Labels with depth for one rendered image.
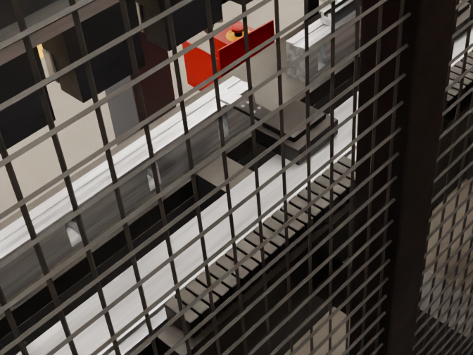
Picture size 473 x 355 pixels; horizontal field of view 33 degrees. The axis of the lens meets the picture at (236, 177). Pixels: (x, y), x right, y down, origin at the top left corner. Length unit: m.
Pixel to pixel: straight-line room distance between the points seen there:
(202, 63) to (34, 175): 1.16
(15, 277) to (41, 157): 1.75
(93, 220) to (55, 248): 0.09
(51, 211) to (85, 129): 1.81
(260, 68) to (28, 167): 1.46
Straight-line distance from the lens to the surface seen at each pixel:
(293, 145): 1.47
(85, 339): 1.26
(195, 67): 2.21
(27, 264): 1.49
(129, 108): 2.87
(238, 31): 2.22
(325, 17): 1.90
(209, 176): 1.63
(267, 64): 1.95
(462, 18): 1.84
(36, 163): 3.19
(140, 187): 1.58
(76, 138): 3.25
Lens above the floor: 1.96
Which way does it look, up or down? 42 degrees down
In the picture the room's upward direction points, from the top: 6 degrees counter-clockwise
